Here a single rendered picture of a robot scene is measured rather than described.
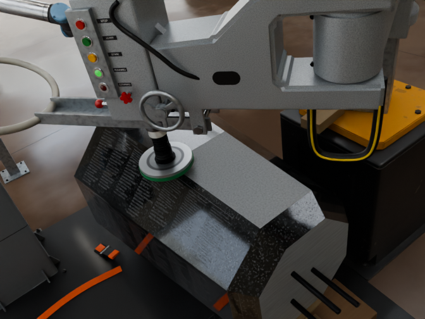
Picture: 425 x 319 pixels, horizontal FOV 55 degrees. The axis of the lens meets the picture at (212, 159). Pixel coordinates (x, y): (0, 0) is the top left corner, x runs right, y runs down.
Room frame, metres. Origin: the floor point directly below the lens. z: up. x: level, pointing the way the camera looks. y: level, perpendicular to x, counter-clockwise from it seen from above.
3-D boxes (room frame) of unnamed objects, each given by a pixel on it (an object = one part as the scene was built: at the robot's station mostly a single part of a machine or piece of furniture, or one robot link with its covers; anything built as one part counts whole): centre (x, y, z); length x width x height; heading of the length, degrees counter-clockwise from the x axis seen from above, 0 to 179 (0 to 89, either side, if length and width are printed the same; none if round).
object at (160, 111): (1.13, 0.11, 1.24); 0.15 x 0.10 x 0.15; 69
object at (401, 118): (1.60, -0.78, 0.76); 0.49 x 0.49 x 0.05; 28
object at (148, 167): (1.28, 0.18, 0.92); 0.21 x 0.21 x 0.01
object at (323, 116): (1.52, -0.53, 0.81); 0.20 x 0.10 x 0.05; 126
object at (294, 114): (1.60, -0.78, 0.37); 0.66 x 0.66 x 0.74; 28
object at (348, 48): (1.04, -0.43, 1.39); 0.19 x 0.19 x 0.20
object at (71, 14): (1.20, 0.29, 1.41); 0.08 x 0.03 x 0.28; 69
